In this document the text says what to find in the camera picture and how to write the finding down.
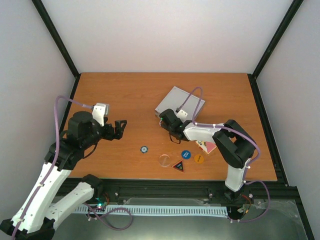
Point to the white cable duct strip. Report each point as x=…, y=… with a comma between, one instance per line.
x=163, y=211

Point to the orange round token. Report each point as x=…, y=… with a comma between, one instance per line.
x=199, y=158

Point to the blue round token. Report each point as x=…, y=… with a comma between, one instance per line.
x=186, y=154

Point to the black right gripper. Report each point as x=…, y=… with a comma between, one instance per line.
x=164, y=126

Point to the black aluminium frame rail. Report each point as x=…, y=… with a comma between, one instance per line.
x=120, y=189

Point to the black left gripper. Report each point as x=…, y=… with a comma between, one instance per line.
x=111, y=134

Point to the pink playing card deck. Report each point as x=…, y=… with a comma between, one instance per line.
x=207, y=147

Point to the aluminium poker case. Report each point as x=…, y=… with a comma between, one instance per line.
x=185, y=105

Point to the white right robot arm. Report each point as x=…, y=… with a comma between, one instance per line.
x=235, y=145

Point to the black red triangle token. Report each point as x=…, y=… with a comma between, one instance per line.
x=179, y=166

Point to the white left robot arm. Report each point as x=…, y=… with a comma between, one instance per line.
x=38, y=217

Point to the blue white poker chip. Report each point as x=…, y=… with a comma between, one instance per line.
x=144, y=149

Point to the clear round disc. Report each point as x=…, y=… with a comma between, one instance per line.
x=164, y=160

